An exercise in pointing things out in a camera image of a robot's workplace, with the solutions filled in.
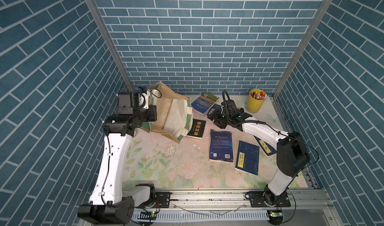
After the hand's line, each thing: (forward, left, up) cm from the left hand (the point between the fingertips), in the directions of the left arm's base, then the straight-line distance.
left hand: (159, 109), depth 70 cm
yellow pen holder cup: (+26, -59, -19) cm, 67 cm away
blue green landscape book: (+33, -23, -31) cm, 51 cm away
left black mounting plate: (-31, -2, -32) cm, 45 cm away
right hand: (+8, -26, -17) cm, 32 cm away
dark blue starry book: (-4, -33, -31) cm, 45 cm away
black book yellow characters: (+9, -19, -30) cm, 37 cm away
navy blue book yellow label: (-11, -48, -31) cm, 58 cm away
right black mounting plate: (-32, -48, -31) cm, 66 cm away
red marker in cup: (+28, -64, -19) cm, 72 cm away
